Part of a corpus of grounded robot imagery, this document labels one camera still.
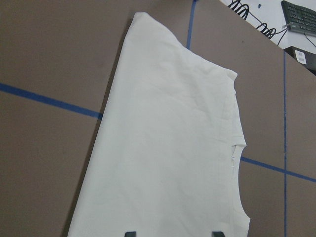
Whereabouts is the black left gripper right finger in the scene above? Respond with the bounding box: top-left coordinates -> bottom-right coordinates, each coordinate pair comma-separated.
212,231 -> 224,237

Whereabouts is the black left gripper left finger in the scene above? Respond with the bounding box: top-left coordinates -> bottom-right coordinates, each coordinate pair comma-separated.
124,231 -> 137,237

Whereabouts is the cream long-sleeve cat shirt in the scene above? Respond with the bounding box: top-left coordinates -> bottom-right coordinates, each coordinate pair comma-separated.
68,12 -> 250,237

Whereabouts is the black labelled box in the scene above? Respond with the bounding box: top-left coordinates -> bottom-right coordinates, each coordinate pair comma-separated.
284,46 -> 316,75

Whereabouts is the black keyboard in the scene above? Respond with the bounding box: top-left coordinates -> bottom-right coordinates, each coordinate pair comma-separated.
281,0 -> 316,37

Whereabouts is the black coiled cable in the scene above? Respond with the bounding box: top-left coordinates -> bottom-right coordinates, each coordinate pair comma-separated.
228,0 -> 288,40

